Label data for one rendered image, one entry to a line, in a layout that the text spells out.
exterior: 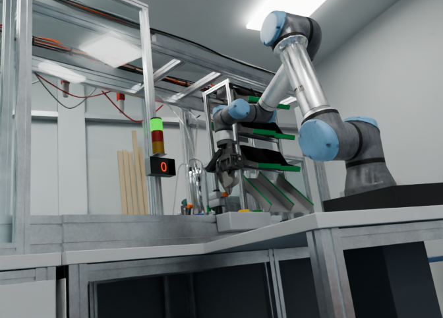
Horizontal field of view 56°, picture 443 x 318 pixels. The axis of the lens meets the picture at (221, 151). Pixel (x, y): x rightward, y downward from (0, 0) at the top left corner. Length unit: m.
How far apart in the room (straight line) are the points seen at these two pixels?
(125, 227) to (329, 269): 0.62
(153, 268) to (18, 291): 0.35
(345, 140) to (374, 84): 4.41
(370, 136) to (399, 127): 3.98
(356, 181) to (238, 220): 0.41
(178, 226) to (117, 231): 0.22
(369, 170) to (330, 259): 0.50
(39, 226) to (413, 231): 0.88
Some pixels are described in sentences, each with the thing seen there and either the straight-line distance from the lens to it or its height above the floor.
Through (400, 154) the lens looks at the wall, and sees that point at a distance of 5.26.
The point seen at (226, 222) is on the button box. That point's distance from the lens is 1.41.
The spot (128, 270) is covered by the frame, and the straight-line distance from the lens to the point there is 1.16.
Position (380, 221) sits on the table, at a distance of 0.91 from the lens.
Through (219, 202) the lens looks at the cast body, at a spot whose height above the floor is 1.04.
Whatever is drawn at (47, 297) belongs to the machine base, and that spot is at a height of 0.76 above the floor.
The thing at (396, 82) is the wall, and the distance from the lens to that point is 5.38.
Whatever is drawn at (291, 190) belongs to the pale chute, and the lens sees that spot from 2.09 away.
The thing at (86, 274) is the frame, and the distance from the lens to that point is 1.09.
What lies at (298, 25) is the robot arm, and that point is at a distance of 1.43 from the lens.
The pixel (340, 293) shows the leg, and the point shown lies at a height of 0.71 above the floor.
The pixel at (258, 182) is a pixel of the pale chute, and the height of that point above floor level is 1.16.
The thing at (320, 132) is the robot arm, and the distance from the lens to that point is 1.19.
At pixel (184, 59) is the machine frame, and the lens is 2.67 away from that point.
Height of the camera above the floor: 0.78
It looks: 16 degrees up
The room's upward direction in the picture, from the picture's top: 7 degrees counter-clockwise
